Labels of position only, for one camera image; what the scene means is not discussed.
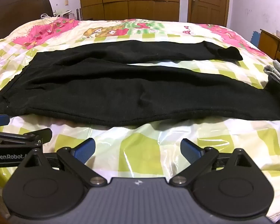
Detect grey folded cloth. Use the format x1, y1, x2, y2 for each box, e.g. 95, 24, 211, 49
263, 59, 280, 89

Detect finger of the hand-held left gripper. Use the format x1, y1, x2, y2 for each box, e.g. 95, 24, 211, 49
0, 114, 10, 128
0, 128, 53, 148

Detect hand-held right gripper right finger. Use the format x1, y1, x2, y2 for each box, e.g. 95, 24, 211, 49
169, 139, 256, 187

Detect dark brown headboard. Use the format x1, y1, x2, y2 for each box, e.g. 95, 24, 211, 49
0, 0, 55, 43

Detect wooden side cabinet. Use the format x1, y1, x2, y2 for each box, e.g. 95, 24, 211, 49
258, 29, 280, 64

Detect blue foam mat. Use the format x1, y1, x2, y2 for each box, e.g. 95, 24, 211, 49
251, 30, 262, 47

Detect wooden door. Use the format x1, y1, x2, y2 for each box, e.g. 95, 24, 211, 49
187, 0, 231, 28

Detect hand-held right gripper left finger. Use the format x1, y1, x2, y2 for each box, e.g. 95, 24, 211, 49
17, 138, 107, 187

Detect black pants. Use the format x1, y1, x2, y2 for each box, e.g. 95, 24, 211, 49
0, 40, 280, 128

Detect checkered printed blanket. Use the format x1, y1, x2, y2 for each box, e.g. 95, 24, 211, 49
0, 17, 280, 224

